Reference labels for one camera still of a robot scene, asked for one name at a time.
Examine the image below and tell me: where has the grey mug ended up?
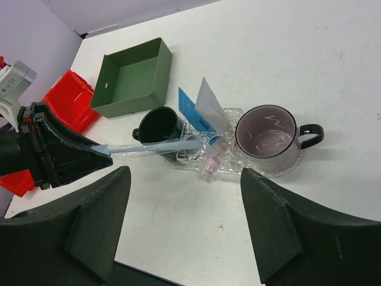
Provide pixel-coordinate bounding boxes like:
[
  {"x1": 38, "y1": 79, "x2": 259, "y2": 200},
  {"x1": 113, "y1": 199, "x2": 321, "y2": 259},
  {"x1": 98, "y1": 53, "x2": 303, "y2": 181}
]
[{"x1": 235, "y1": 105, "x2": 324, "y2": 176}]

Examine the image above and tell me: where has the clear textured acrylic holder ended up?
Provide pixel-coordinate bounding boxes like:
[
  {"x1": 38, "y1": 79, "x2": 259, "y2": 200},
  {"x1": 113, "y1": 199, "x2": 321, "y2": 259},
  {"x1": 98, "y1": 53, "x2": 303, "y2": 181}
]
[{"x1": 166, "y1": 108, "x2": 245, "y2": 175}]

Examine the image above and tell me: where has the green plastic tray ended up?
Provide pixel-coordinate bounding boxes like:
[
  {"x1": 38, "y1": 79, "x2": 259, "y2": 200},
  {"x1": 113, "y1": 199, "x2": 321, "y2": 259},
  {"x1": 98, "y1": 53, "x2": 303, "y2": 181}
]
[{"x1": 89, "y1": 38, "x2": 173, "y2": 119}]

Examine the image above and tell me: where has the red plastic organizer box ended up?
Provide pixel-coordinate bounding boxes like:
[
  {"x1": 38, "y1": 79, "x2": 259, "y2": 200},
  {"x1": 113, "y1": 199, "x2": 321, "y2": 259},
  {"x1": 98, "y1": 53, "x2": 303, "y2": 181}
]
[{"x1": 1, "y1": 70, "x2": 100, "y2": 197}]

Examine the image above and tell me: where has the blue toothpaste tube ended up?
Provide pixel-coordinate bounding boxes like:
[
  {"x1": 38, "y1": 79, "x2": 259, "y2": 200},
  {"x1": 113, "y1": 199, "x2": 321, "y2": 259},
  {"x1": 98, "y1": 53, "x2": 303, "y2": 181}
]
[{"x1": 178, "y1": 88, "x2": 217, "y2": 133}]

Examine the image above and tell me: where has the dark green mug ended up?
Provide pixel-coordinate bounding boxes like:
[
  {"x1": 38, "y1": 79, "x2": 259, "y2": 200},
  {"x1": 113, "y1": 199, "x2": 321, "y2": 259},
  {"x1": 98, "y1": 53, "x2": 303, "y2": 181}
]
[{"x1": 132, "y1": 107, "x2": 184, "y2": 144}]

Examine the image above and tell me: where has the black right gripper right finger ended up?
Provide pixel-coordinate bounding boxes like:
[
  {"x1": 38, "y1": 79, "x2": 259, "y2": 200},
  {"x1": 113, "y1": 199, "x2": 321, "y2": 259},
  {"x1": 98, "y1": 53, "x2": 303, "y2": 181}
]
[{"x1": 241, "y1": 168, "x2": 380, "y2": 285}]

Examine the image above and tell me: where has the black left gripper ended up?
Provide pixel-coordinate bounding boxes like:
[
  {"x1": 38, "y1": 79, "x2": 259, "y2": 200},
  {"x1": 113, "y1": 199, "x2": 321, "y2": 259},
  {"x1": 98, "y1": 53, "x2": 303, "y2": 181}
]
[{"x1": 1, "y1": 102, "x2": 113, "y2": 189}]

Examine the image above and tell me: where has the clear textured oval tray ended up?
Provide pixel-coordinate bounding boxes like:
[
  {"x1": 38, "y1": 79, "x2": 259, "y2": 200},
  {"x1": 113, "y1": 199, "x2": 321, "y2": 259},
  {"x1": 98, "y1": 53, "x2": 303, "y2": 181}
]
[{"x1": 164, "y1": 108, "x2": 305, "y2": 178}]

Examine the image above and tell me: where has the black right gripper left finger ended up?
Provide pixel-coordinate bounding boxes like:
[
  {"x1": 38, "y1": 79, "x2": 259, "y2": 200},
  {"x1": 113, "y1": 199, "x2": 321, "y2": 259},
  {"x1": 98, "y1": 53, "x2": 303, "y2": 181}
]
[{"x1": 1, "y1": 166, "x2": 131, "y2": 285}]

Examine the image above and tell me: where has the white orange toothpaste tube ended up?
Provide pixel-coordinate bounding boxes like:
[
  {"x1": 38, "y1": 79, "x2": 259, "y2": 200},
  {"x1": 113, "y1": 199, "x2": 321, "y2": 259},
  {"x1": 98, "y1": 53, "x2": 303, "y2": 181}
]
[{"x1": 195, "y1": 77, "x2": 230, "y2": 133}]

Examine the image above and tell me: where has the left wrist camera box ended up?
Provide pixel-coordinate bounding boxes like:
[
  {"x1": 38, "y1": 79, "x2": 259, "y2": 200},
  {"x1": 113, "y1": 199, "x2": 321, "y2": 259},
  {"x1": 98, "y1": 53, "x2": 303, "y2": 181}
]
[{"x1": 0, "y1": 56, "x2": 38, "y2": 126}]

